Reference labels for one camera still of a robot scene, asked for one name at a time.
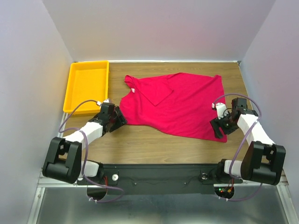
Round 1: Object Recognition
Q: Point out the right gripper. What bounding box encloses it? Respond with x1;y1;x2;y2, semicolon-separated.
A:
209;111;238;139

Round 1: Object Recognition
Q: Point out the red t shirt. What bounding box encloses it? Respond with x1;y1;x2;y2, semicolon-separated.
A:
120;73;227;143

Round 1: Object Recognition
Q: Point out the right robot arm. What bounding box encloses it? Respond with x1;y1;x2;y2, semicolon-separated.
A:
210;97;286;185

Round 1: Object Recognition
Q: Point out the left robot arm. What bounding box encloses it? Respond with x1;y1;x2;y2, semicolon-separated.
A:
42;103;127;183

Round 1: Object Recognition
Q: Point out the silver knob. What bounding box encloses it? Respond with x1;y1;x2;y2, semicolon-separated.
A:
201;173;208;180

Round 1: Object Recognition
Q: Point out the yellow plastic tray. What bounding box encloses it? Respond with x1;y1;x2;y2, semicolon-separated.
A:
63;61;109;113

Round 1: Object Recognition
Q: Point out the white knob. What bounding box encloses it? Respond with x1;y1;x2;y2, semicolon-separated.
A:
112;174;119;181

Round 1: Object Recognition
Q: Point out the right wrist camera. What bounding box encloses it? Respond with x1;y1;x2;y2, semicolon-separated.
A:
212;103;227;119

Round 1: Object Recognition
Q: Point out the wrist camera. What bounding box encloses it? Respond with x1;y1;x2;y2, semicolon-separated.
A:
212;103;227;119
96;99;110;106

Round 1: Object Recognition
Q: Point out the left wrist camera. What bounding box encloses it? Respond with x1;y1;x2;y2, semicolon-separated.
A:
96;99;110;106

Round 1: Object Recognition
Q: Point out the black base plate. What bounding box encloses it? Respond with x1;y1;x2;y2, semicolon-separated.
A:
75;164;231;198

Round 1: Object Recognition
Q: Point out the left aluminium side rail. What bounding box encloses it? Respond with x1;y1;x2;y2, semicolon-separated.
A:
51;112;68;161

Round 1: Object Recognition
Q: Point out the aluminium frame rail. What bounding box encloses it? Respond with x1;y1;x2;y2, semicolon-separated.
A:
279;170;289;186

